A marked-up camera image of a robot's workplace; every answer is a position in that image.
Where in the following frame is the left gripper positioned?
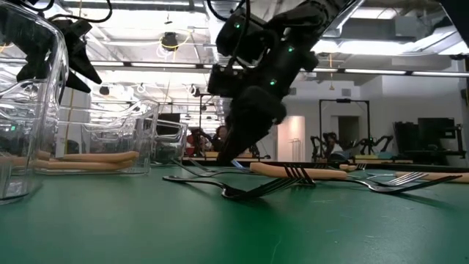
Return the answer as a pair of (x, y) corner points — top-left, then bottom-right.
(51, 18), (103, 94)

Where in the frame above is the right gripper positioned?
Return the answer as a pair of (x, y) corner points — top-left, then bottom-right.
(217, 40), (319, 165)

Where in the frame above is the black metal fork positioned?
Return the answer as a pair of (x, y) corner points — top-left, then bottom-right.
(322, 175), (462, 194)
(162, 175), (302, 202)
(171, 158), (257, 178)
(283, 164), (317, 186)

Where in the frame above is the wooden handled silver fork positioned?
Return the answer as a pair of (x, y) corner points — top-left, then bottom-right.
(250, 162), (429, 186)
(339, 163), (368, 172)
(0, 150), (52, 170)
(36, 150), (141, 164)
(34, 159), (135, 172)
(395, 171), (469, 184)

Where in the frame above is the person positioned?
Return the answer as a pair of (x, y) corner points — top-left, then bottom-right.
(213, 125), (231, 153)

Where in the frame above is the lit doorway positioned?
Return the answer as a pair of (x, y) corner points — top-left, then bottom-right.
(276, 115), (307, 163)

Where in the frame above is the red bag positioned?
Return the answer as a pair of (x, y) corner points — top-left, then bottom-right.
(185, 132), (202, 155)

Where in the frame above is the clear plastic bin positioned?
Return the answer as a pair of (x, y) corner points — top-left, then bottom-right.
(152, 119), (188, 166)
(34, 99), (161, 176)
(0, 1), (70, 206)

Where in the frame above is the black ceiling device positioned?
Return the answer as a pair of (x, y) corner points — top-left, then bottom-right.
(160, 32), (180, 51)

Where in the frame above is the background wooden table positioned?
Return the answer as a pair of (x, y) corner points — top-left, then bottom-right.
(350, 157), (415, 165)

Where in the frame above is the green table mat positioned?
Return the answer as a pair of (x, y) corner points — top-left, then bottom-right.
(0, 161), (469, 264)

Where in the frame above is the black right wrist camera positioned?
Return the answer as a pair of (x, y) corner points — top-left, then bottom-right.
(207, 65), (245, 98)

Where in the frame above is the ceiling light rail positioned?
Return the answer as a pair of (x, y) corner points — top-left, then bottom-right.
(84, 60), (469, 78)

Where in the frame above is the black table frame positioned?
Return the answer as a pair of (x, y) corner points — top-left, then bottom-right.
(36, 156), (469, 174)

